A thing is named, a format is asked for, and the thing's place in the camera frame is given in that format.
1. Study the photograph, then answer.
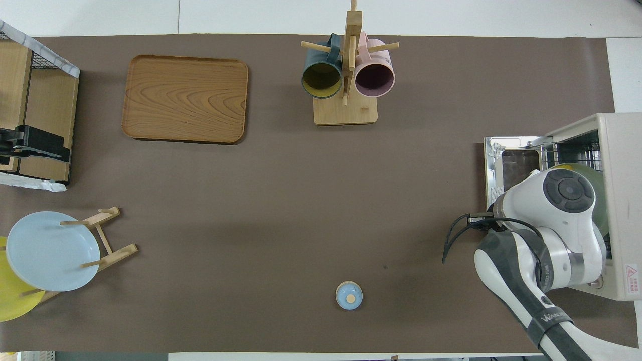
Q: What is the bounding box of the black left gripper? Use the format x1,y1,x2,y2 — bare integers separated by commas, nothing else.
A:
11,125,72,162

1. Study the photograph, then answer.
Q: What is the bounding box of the glass oven door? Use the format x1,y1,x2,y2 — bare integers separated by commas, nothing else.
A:
484,135,558,215

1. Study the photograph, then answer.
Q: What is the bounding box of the pale green plate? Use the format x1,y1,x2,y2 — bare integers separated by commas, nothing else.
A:
554,163,610,237

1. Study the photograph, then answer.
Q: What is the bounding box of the cream toaster oven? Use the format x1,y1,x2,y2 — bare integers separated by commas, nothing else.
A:
544,112,642,301

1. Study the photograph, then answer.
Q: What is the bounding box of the wooden two-tier shelf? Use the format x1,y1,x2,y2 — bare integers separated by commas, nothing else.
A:
0,40,79,182

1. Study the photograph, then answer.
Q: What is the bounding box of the light blue plate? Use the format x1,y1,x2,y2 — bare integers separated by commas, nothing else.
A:
5,211,101,292

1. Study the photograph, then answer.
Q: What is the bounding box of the wooden plate rack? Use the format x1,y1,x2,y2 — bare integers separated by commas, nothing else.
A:
20,206,138,304

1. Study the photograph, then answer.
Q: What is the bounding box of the wooden serving tray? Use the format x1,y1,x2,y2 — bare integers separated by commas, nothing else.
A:
121,54,249,145

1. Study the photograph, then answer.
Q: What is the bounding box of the yellow plate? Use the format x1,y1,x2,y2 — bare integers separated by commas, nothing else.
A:
0,236,46,322

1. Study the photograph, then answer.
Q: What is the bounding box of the brown table mat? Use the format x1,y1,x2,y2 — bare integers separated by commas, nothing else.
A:
0,34,640,353

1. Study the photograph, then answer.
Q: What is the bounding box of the dark teal mug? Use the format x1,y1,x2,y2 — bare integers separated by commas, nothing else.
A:
301,34,344,99

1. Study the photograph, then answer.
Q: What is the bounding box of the wooden mug tree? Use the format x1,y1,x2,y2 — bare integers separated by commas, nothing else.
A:
301,0,400,126

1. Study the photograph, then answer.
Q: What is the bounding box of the pink mug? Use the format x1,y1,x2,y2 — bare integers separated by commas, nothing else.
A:
354,32,396,98

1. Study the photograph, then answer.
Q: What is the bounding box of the oven wire rack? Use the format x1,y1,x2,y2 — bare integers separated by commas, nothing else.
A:
551,142,603,172

